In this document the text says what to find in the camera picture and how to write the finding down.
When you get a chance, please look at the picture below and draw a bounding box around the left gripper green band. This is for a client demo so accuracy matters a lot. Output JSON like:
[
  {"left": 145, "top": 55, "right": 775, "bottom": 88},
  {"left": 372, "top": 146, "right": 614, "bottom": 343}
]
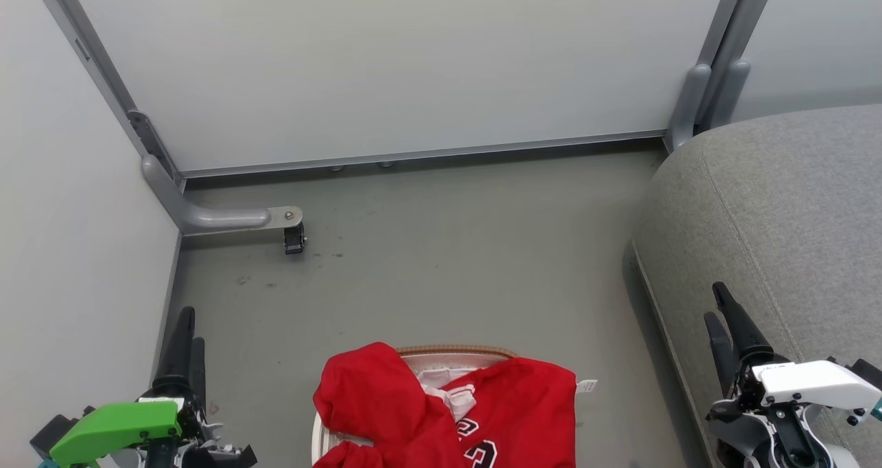
[{"left": 41, "top": 307, "right": 258, "bottom": 468}]

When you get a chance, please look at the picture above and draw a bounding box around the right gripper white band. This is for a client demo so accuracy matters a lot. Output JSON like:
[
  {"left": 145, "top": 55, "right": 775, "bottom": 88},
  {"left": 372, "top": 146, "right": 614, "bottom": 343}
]
[{"left": 704, "top": 281, "right": 882, "bottom": 468}]

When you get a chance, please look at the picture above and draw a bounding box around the red jersey with white trim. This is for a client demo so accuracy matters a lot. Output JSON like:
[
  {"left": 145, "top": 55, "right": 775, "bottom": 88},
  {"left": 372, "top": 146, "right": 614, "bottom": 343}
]
[{"left": 312, "top": 342, "right": 597, "bottom": 468}]

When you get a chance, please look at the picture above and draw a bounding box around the grey fabric sofa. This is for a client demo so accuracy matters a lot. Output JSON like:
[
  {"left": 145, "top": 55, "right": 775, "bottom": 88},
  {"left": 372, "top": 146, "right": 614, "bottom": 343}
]
[{"left": 632, "top": 104, "right": 882, "bottom": 468}]

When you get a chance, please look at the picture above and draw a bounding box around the grey partition foot with plate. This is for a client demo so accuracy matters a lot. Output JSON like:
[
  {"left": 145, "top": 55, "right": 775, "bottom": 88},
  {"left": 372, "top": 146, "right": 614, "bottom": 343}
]
[{"left": 141, "top": 154, "right": 304, "bottom": 238}]

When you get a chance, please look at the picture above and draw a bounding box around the grey rounded partition foot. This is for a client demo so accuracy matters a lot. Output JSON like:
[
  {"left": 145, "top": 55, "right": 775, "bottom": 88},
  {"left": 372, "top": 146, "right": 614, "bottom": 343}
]
[
  {"left": 664, "top": 63, "right": 712, "bottom": 154},
  {"left": 708, "top": 57, "right": 752, "bottom": 130}
]

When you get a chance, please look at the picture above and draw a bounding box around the white laundry basket brown rim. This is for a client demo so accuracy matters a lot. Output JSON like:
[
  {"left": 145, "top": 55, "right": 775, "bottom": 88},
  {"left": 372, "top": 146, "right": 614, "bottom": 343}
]
[{"left": 311, "top": 344, "right": 522, "bottom": 468}]

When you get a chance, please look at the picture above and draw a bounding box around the grey partition bottom rail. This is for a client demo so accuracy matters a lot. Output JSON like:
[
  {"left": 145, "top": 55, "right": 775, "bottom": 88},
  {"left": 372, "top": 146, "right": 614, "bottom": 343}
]
[{"left": 181, "top": 130, "right": 668, "bottom": 179}]

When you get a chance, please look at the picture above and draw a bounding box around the grey partition post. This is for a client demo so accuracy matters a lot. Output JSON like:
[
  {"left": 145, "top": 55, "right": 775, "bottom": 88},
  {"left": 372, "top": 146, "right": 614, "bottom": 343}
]
[
  {"left": 26, "top": 0, "right": 185, "bottom": 193},
  {"left": 696, "top": 0, "right": 750, "bottom": 69},
  {"left": 703, "top": 0, "right": 783, "bottom": 131}
]

